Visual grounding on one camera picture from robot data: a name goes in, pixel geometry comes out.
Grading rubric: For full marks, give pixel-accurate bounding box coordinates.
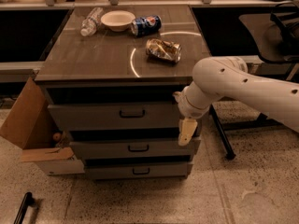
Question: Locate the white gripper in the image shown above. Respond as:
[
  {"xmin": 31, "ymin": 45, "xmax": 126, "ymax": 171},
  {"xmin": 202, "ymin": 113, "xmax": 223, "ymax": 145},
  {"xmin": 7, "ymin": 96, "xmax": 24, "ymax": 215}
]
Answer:
[{"xmin": 173, "ymin": 91, "xmax": 208, "ymax": 146}]

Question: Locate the grey top drawer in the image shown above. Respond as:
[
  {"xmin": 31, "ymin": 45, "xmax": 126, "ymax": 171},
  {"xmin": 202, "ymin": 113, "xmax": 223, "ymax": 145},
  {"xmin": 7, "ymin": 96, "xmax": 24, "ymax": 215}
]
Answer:
[{"xmin": 48, "ymin": 102, "xmax": 180, "ymax": 131}]

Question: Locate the grey drawer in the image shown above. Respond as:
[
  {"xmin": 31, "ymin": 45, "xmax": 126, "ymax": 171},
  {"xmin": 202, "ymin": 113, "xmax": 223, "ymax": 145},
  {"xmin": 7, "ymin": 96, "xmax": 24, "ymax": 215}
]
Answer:
[
  {"xmin": 85, "ymin": 161, "xmax": 193, "ymax": 180},
  {"xmin": 70, "ymin": 138, "xmax": 200, "ymax": 160},
  {"xmin": 48, "ymin": 102, "xmax": 180, "ymax": 131}
]

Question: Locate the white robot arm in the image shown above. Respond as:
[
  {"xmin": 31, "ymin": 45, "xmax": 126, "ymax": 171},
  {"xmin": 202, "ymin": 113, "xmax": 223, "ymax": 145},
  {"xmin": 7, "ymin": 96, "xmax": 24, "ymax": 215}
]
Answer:
[{"xmin": 174, "ymin": 57, "xmax": 299, "ymax": 146}]

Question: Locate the grey middle drawer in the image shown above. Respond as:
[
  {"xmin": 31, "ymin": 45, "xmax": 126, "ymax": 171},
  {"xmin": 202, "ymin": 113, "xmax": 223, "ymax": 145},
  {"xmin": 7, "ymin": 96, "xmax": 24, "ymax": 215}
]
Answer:
[{"xmin": 70, "ymin": 138, "xmax": 200, "ymax": 160}]

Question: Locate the grey three-drawer cabinet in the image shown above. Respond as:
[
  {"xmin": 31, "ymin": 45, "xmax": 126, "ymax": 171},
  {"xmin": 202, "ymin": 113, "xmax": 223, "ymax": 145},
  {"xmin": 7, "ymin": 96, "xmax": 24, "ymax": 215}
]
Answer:
[{"xmin": 36, "ymin": 6, "xmax": 209, "ymax": 171}]

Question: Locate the grey bottom drawer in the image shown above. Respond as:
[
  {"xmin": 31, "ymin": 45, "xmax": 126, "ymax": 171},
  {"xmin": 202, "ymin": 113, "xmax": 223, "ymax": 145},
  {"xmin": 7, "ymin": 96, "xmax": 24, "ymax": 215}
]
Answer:
[{"xmin": 85, "ymin": 161, "xmax": 193, "ymax": 180}]

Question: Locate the black table leg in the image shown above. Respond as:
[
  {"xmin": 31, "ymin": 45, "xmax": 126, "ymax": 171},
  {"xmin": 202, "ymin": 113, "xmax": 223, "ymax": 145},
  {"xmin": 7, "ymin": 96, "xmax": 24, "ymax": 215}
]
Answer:
[{"xmin": 209, "ymin": 105, "xmax": 235, "ymax": 160}]

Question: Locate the blue Pepsi can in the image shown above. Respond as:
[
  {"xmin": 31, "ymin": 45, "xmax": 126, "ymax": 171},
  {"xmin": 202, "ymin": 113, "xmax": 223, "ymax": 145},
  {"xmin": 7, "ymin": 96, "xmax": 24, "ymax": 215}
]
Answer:
[{"xmin": 131, "ymin": 15, "xmax": 162, "ymax": 37}]

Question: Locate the white paper bowl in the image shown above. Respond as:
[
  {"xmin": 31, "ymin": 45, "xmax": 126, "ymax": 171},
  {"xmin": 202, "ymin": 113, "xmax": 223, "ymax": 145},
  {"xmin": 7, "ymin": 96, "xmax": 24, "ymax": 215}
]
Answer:
[{"xmin": 101, "ymin": 10, "xmax": 135, "ymax": 32}]

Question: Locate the black chair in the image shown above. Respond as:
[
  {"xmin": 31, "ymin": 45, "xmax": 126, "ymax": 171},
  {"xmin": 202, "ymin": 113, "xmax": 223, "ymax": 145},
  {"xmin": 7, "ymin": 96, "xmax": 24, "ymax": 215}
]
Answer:
[{"xmin": 239, "ymin": 2, "xmax": 299, "ymax": 63}]

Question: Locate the clear plastic water bottle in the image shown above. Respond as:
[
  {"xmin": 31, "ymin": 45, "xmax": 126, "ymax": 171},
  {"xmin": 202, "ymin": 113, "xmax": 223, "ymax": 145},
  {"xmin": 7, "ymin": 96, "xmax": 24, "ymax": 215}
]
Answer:
[{"xmin": 80, "ymin": 7, "xmax": 104, "ymax": 36}]

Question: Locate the brown cardboard box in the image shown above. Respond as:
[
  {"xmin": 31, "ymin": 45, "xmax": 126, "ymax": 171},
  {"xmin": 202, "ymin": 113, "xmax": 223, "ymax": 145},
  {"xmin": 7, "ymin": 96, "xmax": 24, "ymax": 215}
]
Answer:
[{"xmin": 0, "ymin": 77, "xmax": 84, "ymax": 175}]

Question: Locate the black bar on floor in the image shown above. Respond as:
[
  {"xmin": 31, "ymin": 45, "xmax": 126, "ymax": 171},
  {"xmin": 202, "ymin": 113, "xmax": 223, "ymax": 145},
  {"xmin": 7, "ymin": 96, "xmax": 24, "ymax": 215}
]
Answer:
[{"xmin": 13, "ymin": 192, "xmax": 35, "ymax": 224}]

